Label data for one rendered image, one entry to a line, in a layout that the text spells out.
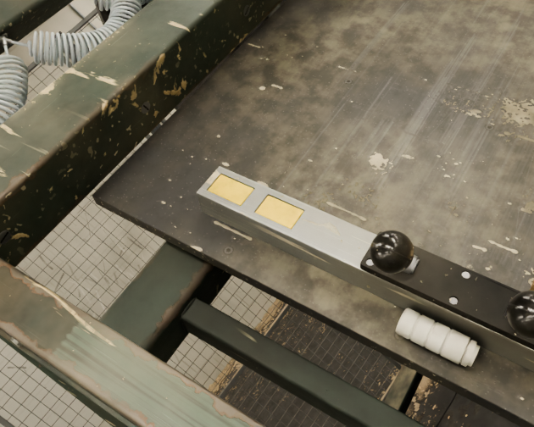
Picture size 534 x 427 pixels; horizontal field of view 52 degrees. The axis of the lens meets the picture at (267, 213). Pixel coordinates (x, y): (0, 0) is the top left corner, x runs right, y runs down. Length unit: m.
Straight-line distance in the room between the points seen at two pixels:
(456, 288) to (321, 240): 0.15
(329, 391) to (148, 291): 0.25
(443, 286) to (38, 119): 0.52
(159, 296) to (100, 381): 0.16
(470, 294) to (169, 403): 0.31
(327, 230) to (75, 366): 0.30
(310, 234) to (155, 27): 0.39
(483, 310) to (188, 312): 0.34
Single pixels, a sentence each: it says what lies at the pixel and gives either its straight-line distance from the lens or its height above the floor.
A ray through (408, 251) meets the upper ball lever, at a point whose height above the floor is 1.51.
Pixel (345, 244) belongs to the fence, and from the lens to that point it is 0.61.
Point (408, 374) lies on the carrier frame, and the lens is 1.71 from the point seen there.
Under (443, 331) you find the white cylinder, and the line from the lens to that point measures 0.58.
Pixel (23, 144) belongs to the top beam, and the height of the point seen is 1.84.
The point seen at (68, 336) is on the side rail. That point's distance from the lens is 0.60.
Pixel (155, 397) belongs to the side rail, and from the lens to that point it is 0.54.
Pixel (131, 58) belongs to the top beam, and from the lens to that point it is 0.79.
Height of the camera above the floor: 1.70
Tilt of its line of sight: 11 degrees down
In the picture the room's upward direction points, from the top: 47 degrees counter-clockwise
